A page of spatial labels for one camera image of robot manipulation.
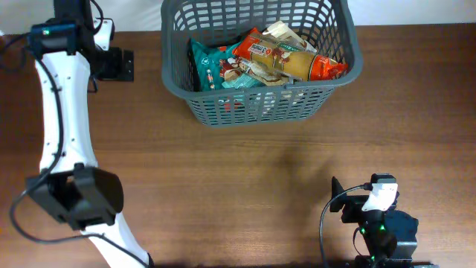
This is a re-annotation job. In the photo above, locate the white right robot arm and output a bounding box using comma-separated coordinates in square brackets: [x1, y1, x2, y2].
[319, 173, 435, 268]

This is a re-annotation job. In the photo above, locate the mint green packet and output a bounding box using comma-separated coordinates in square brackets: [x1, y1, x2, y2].
[222, 71, 264, 89]

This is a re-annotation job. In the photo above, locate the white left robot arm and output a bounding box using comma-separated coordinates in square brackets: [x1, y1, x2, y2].
[25, 0, 153, 267]

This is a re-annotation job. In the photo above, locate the grey plastic lattice basket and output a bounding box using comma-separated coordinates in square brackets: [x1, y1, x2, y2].
[161, 0, 363, 127]

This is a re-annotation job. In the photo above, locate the San Remo spaghetti packet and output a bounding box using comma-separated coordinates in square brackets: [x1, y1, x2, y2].
[233, 28, 348, 81]

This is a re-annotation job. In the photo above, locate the green Nescafe coffee bag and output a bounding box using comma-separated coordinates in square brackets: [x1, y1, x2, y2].
[190, 39, 241, 92]

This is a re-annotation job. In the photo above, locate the beige mushroom snack pouch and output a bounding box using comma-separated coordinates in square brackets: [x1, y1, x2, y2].
[263, 21, 317, 53]

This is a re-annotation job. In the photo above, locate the glutinous rice bag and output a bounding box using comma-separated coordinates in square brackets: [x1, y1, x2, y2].
[220, 57, 289, 86]

